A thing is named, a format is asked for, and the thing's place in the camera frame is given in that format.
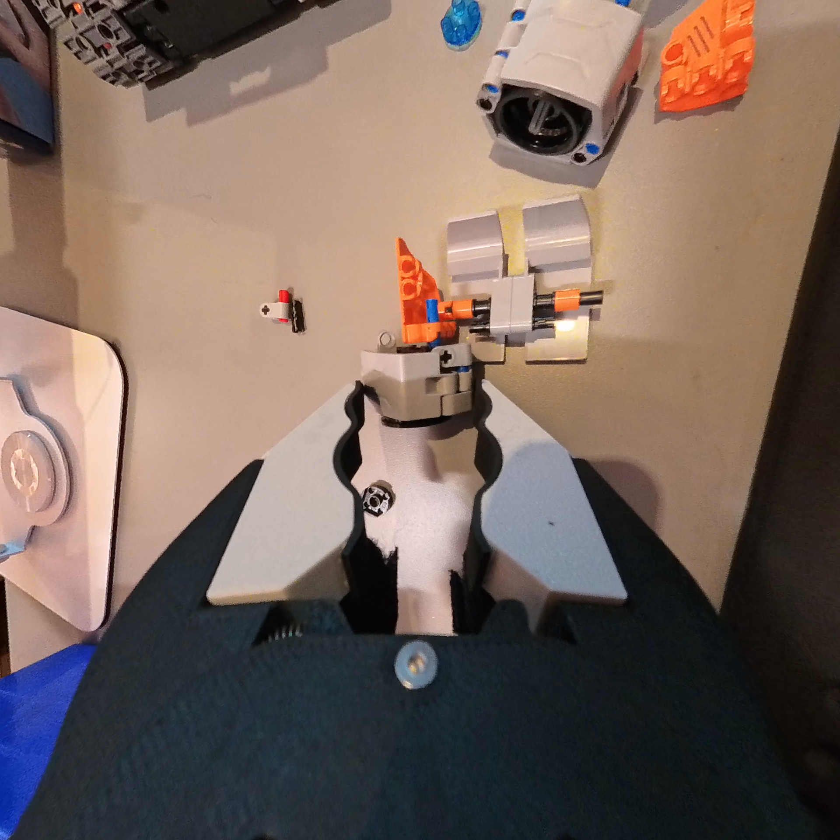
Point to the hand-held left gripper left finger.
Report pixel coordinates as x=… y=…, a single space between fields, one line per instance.
x=282 y=525

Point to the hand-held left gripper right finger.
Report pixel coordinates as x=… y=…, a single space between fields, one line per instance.
x=551 y=525

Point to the grey orange brick wheel assembly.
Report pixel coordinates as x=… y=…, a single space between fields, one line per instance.
x=413 y=387

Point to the blue bin with tag label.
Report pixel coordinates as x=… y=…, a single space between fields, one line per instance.
x=33 y=722

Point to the small grey brick hinge assembly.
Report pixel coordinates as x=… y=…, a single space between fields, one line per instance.
x=564 y=52

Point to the black round brick connector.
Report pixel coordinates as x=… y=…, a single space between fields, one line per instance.
x=376 y=500

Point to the small black brick pin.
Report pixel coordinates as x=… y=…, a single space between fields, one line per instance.
x=299 y=315

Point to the small grey connector red pin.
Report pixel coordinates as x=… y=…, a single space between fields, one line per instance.
x=275 y=307

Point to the white document stand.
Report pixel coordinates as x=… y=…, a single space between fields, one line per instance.
x=65 y=459

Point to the orange curved brick piece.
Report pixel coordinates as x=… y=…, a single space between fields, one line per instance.
x=705 y=59

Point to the grey orange tracked brick robot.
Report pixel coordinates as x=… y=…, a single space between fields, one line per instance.
x=164 y=33

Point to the small blue brick pin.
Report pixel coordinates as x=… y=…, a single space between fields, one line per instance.
x=463 y=23

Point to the dark blue toy box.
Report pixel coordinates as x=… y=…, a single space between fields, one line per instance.
x=26 y=79

